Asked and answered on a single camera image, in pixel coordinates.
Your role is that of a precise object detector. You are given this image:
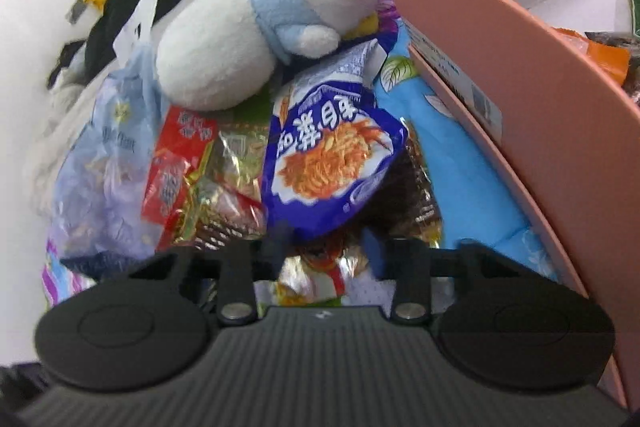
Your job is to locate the orange snack packet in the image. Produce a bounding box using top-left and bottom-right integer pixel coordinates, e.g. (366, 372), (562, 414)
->
(550, 27), (632, 86)

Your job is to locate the green bordered snack packet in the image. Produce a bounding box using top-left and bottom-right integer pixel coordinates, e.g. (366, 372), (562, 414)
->
(623, 0), (640, 40)

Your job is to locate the gold green clear snack packet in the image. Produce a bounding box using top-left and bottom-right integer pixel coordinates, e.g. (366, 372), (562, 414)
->
(190, 127), (271, 253)

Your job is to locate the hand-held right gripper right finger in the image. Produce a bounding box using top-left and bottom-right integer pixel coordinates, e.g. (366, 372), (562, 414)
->
(362, 229), (558, 324)

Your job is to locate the clear blue plastic snack bag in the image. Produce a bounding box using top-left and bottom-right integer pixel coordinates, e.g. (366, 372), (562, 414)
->
(47, 0), (174, 279)

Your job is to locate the blue noodle snack packet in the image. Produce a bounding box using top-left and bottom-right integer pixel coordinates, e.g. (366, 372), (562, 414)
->
(262, 39), (409, 241)

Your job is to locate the pink cardboard box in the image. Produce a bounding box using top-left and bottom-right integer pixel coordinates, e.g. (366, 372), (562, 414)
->
(364, 0), (640, 410)

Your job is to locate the small dark cloth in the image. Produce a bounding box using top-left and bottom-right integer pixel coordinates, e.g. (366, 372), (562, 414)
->
(47, 39), (89, 90)

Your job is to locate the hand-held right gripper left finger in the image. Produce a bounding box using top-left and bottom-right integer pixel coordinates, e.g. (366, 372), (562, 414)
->
(127, 222), (292, 326)

